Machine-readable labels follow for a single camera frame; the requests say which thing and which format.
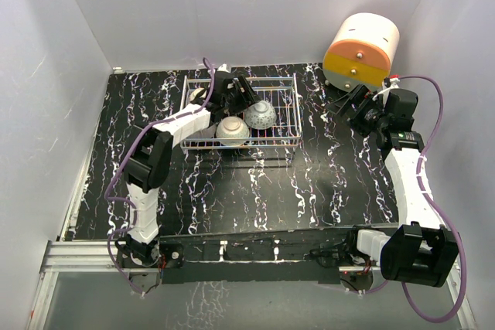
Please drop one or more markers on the red patterned bowl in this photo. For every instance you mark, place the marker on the red patterned bowl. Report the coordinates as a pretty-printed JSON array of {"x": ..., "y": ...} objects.
[{"x": 260, "y": 116}]

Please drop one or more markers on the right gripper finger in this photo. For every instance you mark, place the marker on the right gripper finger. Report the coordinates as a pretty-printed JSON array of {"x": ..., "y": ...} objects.
[
  {"x": 342, "y": 107},
  {"x": 358, "y": 98}
]

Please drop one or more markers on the green patterned bowl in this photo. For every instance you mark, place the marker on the green patterned bowl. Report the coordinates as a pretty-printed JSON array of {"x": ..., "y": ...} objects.
[{"x": 232, "y": 132}]

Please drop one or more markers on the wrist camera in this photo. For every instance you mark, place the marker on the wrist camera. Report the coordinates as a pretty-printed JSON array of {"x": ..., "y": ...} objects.
[
  {"x": 390, "y": 83},
  {"x": 223, "y": 71}
]

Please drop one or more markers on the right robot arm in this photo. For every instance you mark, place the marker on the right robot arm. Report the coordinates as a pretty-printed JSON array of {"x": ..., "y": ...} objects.
[{"x": 423, "y": 249}]

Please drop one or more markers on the white wire dish rack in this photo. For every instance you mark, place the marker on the white wire dish rack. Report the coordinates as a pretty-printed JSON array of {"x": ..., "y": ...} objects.
[{"x": 282, "y": 93}]

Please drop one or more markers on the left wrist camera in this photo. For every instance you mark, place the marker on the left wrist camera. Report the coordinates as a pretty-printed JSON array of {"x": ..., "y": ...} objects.
[{"x": 223, "y": 71}]

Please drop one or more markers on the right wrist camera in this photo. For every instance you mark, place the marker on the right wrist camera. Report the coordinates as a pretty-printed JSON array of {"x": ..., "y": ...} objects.
[{"x": 390, "y": 83}]

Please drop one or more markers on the aluminium frame rail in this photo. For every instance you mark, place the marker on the aluminium frame rail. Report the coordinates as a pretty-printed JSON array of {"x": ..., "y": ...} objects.
[{"x": 69, "y": 256}]

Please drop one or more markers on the brown spoke patterned bowl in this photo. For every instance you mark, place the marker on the brown spoke patterned bowl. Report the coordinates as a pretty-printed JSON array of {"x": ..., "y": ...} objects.
[{"x": 197, "y": 96}]

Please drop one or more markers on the purple striped bowl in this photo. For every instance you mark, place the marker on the purple striped bowl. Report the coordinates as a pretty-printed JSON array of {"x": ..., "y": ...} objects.
[{"x": 209, "y": 132}]

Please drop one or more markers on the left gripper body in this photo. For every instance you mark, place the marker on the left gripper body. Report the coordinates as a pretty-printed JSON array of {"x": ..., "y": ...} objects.
[{"x": 235, "y": 103}]

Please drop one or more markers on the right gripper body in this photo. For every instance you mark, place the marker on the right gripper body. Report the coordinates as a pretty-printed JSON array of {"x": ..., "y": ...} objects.
[{"x": 370, "y": 117}]

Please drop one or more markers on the round drawer cabinet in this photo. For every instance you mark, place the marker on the round drawer cabinet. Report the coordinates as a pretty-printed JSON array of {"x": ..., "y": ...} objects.
[{"x": 362, "y": 52}]

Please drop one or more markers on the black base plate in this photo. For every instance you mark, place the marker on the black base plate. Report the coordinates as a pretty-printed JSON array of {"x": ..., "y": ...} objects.
[{"x": 320, "y": 255}]

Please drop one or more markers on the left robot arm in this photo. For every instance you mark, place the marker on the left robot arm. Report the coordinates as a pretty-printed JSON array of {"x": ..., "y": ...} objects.
[{"x": 146, "y": 165}]

